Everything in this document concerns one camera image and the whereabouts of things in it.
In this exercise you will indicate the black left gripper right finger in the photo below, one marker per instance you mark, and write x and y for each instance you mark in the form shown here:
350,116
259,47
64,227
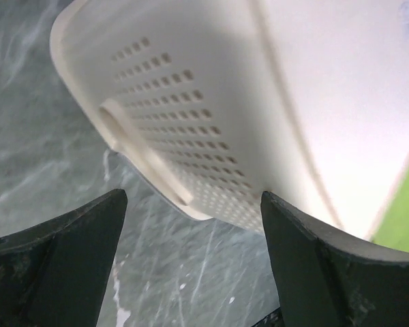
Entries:
327,277

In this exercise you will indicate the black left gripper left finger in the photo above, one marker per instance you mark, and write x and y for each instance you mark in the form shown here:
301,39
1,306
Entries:
55,273

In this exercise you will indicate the cream perforated basket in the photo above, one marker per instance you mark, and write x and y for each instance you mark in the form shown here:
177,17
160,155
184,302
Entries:
216,102

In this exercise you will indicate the green plastic tub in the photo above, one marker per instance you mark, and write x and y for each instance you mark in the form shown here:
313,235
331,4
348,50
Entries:
394,230

